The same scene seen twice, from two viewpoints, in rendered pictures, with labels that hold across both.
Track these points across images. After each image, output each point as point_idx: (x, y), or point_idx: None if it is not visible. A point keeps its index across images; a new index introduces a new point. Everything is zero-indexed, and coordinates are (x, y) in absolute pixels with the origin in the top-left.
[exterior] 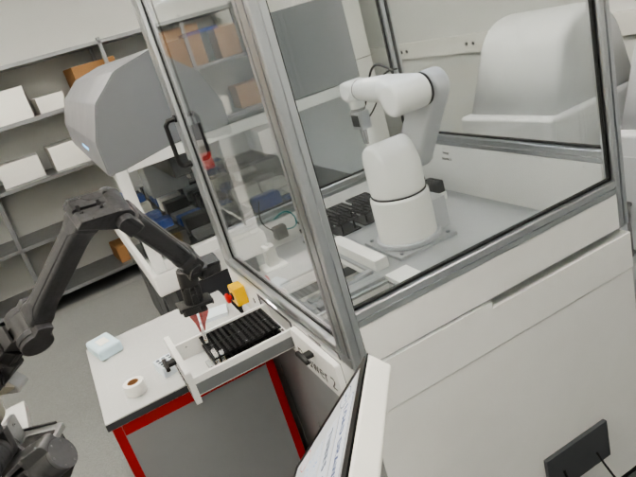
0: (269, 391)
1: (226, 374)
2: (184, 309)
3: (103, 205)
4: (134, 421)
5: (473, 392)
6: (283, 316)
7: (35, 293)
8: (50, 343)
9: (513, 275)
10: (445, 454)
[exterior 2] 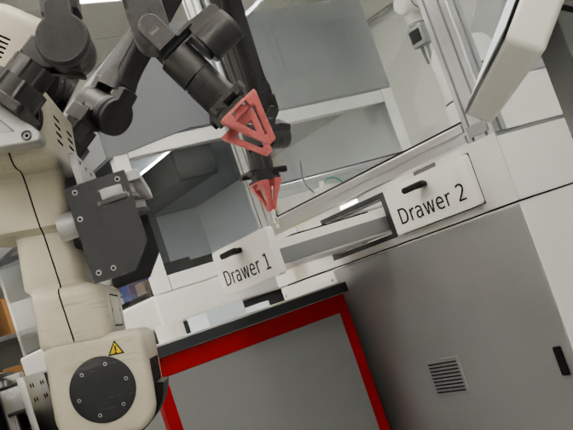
0: (346, 354)
1: (311, 246)
2: (253, 170)
3: None
4: (178, 357)
5: None
6: (369, 199)
7: (124, 49)
8: (127, 124)
9: None
10: None
